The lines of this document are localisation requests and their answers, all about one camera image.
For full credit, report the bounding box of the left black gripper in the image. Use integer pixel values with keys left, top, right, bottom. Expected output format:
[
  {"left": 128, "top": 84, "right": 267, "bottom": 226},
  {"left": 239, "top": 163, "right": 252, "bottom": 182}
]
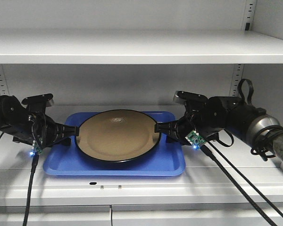
[{"left": 13, "top": 103, "right": 79, "bottom": 148}]

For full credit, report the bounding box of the white cabinet shelf upper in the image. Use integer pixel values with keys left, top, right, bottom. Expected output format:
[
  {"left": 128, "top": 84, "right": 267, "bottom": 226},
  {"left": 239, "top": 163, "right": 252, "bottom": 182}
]
[{"left": 0, "top": 30, "right": 283, "bottom": 65}]

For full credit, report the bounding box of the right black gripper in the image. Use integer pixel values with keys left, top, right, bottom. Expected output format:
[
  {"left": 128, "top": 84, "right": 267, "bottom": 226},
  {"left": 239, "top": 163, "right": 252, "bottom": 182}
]
[{"left": 154, "top": 101, "right": 206, "bottom": 144}]

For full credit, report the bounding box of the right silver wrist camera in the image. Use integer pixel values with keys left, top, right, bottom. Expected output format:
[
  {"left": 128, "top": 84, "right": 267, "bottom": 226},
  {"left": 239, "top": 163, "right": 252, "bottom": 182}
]
[{"left": 173, "top": 90, "right": 208, "bottom": 104}]

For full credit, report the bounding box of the beige plate with black rim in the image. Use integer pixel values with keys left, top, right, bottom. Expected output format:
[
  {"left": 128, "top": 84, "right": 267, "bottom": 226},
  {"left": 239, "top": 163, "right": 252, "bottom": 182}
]
[{"left": 76, "top": 110, "right": 161, "bottom": 162}]

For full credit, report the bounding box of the left braided black cable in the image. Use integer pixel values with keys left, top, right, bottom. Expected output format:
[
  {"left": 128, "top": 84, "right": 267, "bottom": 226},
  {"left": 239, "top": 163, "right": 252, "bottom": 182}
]
[{"left": 22, "top": 153, "right": 40, "bottom": 226}]

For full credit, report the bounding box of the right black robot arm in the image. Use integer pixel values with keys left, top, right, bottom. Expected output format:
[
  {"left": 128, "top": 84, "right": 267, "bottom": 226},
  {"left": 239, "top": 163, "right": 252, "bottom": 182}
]
[{"left": 154, "top": 79, "right": 283, "bottom": 162}]

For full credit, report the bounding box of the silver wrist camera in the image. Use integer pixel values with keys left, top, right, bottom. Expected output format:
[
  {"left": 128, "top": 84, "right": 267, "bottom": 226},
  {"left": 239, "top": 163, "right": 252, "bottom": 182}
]
[
  {"left": 21, "top": 93, "right": 54, "bottom": 108},
  {"left": 173, "top": 90, "right": 208, "bottom": 104}
]

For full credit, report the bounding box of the green circuit board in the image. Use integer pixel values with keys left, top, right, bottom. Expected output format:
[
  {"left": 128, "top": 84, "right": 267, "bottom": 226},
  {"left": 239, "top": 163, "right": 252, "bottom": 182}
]
[
  {"left": 185, "top": 130, "right": 206, "bottom": 150},
  {"left": 32, "top": 140, "right": 42, "bottom": 154}
]

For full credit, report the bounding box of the right green circuit board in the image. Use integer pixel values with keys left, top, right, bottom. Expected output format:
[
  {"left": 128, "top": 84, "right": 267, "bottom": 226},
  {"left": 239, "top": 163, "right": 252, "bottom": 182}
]
[{"left": 185, "top": 130, "right": 206, "bottom": 150}]

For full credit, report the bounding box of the blue plastic tray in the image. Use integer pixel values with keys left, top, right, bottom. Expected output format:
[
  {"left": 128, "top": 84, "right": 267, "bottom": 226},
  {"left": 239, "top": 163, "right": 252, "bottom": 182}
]
[{"left": 42, "top": 111, "right": 186, "bottom": 177}]

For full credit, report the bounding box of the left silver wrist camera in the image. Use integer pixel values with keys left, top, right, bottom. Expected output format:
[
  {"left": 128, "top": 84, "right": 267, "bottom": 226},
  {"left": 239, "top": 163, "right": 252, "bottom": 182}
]
[{"left": 21, "top": 93, "right": 54, "bottom": 108}]

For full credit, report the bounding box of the right braided black cable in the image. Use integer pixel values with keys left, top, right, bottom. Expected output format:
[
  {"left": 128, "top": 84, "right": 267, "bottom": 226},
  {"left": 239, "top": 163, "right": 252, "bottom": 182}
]
[{"left": 200, "top": 141, "right": 283, "bottom": 226}]

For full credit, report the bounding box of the left green circuit board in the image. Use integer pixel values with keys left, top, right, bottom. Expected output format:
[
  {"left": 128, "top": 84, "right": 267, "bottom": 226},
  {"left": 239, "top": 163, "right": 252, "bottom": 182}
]
[{"left": 32, "top": 140, "right": 42, "bottom": 154}]

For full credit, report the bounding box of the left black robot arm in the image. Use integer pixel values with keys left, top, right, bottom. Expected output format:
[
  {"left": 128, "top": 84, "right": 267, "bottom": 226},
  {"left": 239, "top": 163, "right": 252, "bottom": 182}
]
[{"left": 0, "top": 93, "right": 79, "bottom": 149}]

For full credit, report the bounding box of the braided black cable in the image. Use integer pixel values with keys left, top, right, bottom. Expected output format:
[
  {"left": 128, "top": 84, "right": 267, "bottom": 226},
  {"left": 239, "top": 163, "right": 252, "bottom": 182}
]
[
  {"left": 22, "top": 153, "right": 40, "bottom": 226},
  {"left": 200, "top": 141, "right": 283, "bottom": 226}
]

